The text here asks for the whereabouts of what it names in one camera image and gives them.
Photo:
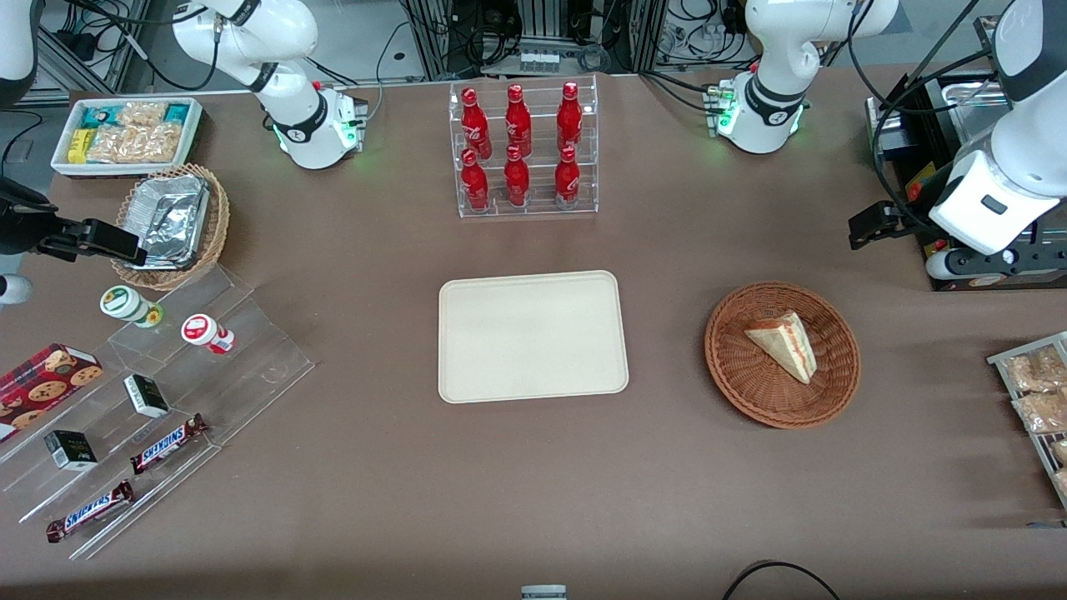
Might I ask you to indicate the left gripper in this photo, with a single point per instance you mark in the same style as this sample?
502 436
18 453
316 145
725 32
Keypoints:
910 216

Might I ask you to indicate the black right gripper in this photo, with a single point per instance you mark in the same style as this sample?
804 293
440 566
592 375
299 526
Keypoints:
18 227

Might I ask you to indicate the triangular sandwich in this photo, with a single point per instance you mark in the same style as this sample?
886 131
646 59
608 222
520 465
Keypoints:
783 343

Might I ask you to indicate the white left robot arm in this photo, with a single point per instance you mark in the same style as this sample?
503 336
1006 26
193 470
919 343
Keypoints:
775 67

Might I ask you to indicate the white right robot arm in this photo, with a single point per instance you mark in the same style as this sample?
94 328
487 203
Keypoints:
292 33

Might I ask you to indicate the aluminium foil tray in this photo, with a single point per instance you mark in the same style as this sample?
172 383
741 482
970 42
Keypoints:
167 217

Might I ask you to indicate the light tan wicker basket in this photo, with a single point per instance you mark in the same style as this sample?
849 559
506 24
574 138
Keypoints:
219 225

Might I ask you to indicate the brown round wicker basket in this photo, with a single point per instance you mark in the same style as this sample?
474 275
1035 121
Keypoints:
742 367

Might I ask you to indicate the beige plastic tray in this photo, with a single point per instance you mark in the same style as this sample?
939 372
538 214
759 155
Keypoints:
533 337

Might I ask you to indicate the red warmer knob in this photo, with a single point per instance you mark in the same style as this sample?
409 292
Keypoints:
914 191

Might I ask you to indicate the green lid yogurt cup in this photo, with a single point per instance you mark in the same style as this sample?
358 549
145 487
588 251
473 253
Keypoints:
123 302

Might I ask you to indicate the black food warmer appliance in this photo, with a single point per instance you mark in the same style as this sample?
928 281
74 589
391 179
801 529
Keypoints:
900 137

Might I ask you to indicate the clear cracker bag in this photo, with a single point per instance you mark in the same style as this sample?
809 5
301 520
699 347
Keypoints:
143 113
160 142
112 143

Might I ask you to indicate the yellow snack packet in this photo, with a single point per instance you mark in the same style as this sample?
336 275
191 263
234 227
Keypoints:
78 146

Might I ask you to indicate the teal snack packet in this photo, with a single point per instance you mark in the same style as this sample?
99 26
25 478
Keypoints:
97 117
177 113

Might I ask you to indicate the red lid yogurt cup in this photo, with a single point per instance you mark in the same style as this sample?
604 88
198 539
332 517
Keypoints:
202 329

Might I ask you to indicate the white plastic snack bin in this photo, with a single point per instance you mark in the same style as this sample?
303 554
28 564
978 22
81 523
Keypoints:
193 133

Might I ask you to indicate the stainless steel warmer pan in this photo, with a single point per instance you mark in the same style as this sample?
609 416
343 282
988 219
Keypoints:
971 108

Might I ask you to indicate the red chocolate cookie box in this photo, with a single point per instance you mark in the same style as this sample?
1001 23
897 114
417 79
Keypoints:
42 383

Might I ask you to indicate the small black carton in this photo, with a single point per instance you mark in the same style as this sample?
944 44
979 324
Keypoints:
71 450
146 396

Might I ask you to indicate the clear acrylic stepped display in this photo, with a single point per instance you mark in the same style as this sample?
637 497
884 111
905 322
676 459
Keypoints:
250 367

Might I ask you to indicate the clear fried snack bag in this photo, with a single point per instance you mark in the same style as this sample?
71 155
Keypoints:
1042 412
1034 371
1060 452

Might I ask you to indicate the Snickers chocolate bar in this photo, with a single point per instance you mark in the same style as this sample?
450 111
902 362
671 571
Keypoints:
167 444
90 511

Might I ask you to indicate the red cola bottle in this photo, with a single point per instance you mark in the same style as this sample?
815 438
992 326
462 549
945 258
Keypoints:
517 179
569 117
518 121
474 121
474 183
567 179

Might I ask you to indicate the clear acrylic bottle rack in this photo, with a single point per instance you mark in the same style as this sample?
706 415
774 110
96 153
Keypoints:
542 212

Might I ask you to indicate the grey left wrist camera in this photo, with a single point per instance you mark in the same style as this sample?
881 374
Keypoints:
959 265

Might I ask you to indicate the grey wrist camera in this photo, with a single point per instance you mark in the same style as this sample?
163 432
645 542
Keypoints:
12 290
959 265

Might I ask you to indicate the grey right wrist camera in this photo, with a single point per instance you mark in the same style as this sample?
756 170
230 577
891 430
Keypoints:
12 290

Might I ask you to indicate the aluminium frame rack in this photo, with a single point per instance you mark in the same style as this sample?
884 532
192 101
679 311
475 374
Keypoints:
433 33

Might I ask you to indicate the grey metal bracket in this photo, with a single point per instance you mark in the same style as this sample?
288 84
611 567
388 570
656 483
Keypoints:
543 593

